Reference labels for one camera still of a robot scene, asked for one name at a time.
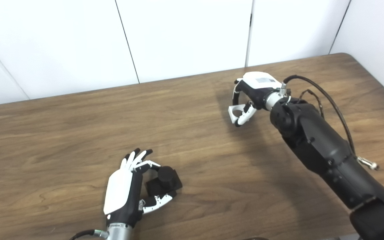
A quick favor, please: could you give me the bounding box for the white square piece with hole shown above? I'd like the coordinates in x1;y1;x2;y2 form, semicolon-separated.
228;104;247;124

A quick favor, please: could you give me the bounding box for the thick black right wrist cable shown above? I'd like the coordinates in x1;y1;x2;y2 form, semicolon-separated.
280;75;379;170

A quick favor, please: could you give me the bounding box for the thick black wrist cable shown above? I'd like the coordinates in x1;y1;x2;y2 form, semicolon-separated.
69;229;109;240
280;75;379;170

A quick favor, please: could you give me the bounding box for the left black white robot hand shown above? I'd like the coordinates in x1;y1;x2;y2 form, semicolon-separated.
103;148;173;228

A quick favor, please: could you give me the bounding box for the thin black right arm wire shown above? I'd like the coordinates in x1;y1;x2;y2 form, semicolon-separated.
297;89;324;119

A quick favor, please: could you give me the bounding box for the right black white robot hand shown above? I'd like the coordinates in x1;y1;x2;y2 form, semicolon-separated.
228;72;283;127

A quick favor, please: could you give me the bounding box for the black peg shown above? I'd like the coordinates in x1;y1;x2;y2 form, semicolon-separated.
145;166;183;198

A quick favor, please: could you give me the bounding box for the thick black left wrist cable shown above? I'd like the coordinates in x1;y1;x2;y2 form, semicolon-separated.
69;229;109;240

